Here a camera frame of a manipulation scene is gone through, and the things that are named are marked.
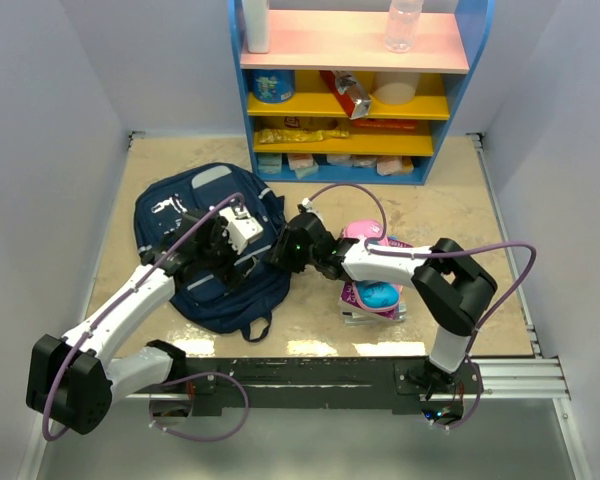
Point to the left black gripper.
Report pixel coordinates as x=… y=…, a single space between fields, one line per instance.
x=229 y=275

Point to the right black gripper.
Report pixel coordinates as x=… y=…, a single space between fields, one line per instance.
x=279 y=252

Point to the navy blue backpack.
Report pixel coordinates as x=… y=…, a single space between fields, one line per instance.
x=217 y=288

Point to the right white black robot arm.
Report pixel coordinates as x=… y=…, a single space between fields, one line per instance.
x=453 y=286

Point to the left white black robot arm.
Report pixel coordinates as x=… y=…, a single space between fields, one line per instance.
x=74 y=379

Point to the green sponge pack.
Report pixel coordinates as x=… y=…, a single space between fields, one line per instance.
x=269 y=163

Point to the yellow snack bag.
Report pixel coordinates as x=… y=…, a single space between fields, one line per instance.
x=271 y=136

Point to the orange pink sponge pack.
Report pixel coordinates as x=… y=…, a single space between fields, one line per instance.
x=394 y=165

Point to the stack of books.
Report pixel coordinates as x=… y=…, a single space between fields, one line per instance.
x=396 y=315

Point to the pink blue pencil case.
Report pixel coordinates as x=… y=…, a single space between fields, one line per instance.
x=369 y=296

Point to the orange flat box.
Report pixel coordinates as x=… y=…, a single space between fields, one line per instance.
x=399 y=125

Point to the blue shelf unit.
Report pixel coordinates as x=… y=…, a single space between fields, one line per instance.
x=327 y=92

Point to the red silver snack box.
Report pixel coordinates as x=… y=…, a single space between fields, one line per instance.
x=348 y=91

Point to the blue round can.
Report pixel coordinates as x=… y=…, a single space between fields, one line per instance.
x=273 y=86

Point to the white plastic tub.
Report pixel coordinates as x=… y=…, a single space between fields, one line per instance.
x=395 y=88

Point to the white cylinder bottle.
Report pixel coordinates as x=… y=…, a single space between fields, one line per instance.
x=257 y=25

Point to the clear plastic water bottle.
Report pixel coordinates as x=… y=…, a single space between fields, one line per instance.
x=402 y=23

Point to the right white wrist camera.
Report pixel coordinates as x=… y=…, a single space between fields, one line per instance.
x=307 y=206

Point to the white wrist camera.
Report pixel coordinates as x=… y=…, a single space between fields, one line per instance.
x=307 y=206
x=241 y=227

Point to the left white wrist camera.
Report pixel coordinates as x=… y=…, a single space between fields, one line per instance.
x=241 y=227

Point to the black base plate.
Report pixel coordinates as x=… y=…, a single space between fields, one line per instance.
x=401 y=385

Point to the aluminium frame rail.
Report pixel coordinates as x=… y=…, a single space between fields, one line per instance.
x=523 y=378

